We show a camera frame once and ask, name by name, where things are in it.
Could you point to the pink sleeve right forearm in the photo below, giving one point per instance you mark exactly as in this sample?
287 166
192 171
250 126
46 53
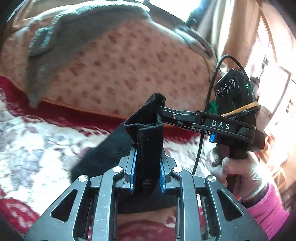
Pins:
267 210

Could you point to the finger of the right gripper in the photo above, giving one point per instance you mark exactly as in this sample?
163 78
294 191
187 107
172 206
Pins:
169 115
185 124

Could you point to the green object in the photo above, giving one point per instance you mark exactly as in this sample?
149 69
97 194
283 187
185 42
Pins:
212 108

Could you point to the red white floral blanket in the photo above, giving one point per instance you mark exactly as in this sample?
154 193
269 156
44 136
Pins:
40 147

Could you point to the black camera box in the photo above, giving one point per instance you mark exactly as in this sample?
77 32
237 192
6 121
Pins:
234 95

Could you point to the black pants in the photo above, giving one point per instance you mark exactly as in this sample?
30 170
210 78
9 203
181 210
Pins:
145 130

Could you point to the grey knit sweater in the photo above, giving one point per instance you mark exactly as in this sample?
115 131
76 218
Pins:
69 31

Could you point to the right hand white glove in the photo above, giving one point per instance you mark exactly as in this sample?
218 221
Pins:
252 181

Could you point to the floral beige quilt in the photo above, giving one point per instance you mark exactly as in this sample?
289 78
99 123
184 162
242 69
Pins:
117 72

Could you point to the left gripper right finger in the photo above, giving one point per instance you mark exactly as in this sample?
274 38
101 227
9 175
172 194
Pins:
206 210

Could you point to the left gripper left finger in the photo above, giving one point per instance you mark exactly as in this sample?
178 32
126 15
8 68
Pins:
87 209

